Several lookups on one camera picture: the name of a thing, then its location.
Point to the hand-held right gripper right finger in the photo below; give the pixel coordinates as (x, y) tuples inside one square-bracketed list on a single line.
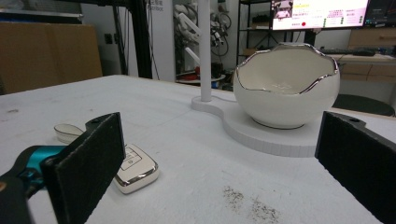
[(358, 161)]

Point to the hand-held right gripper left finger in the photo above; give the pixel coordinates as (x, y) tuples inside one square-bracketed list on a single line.
[(84, 161)]

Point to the white car key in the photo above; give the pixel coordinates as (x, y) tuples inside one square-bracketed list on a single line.
[(140, 174)]

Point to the white eggshell-shaped bowl silver rim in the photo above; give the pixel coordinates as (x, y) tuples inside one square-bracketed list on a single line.
[(280, 107)]

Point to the small white spoon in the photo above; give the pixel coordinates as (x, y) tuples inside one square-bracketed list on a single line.
[(63, 130)]

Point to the black round chair seat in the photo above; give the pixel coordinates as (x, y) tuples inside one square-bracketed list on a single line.
[(364, 105)]

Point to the wooden desk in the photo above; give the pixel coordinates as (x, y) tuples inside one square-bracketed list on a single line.
[(370, 67)]

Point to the black keyboard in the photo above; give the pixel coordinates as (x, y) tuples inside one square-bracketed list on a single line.
[(348, 51)]

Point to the brown cardboard panel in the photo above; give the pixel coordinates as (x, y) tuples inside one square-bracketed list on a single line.
[(46, 56)]

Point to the white stand with pole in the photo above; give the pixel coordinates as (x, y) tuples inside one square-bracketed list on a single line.
[(249, 133)]

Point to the black metal stand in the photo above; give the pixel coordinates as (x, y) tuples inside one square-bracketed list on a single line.
[(140, 37)]

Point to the white banner board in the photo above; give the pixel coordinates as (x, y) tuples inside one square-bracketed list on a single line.
[(163, 43)]

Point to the dark computer monitor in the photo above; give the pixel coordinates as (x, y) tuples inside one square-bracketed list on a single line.
[(381, 12)]

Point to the lit computer monitor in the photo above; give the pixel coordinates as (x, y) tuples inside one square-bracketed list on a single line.
[(320, 14)]

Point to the round white side table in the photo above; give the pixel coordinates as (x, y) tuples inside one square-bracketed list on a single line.
[(218, 79)]

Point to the black shelf rack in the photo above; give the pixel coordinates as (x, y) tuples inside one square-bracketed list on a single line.
[(249, 31)]

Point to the black wall socket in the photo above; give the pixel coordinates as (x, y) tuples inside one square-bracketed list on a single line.
[(108, 38)]

